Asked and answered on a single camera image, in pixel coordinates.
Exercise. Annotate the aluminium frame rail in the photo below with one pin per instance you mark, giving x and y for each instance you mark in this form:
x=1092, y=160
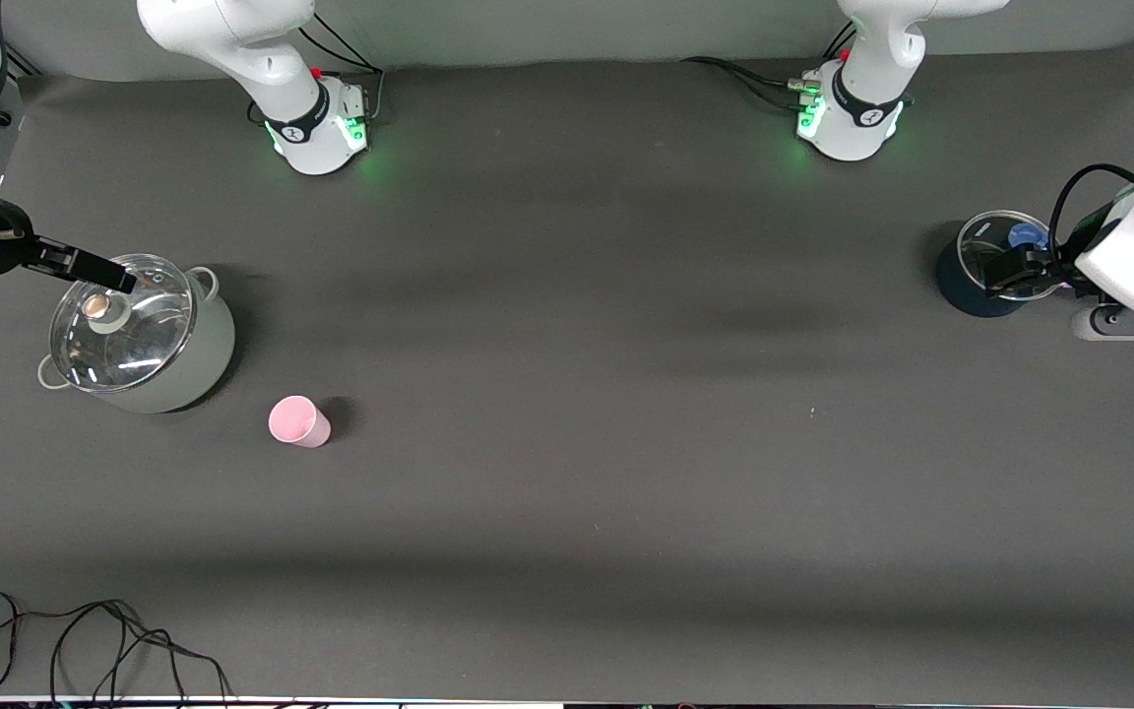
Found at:
x=24, y=67

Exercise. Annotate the dark grey table mat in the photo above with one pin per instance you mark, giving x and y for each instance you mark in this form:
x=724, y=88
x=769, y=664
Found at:
x=567, y=492

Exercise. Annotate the dark blue saucepan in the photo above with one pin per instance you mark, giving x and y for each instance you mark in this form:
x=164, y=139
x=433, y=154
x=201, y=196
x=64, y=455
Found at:
x=956, y=290

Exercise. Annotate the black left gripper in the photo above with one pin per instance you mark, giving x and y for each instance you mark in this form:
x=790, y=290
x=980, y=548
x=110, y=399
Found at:
x=1018, y=266

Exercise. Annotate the grey-green cooking pot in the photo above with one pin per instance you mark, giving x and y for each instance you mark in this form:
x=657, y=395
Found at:
x=203, y=345

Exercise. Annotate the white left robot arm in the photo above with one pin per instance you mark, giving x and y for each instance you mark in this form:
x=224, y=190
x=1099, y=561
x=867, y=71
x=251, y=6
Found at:
x=862, y=108

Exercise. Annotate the glass lid with copper knob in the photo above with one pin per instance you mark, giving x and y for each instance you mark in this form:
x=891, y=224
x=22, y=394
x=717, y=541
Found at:
x=134, y=335

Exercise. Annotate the glass lid with blue knob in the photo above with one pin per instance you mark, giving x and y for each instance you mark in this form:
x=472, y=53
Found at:
x=976, y=241

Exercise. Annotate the pink plastic cup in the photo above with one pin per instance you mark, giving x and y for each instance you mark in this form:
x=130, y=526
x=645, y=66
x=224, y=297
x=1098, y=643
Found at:
x=296, y=421

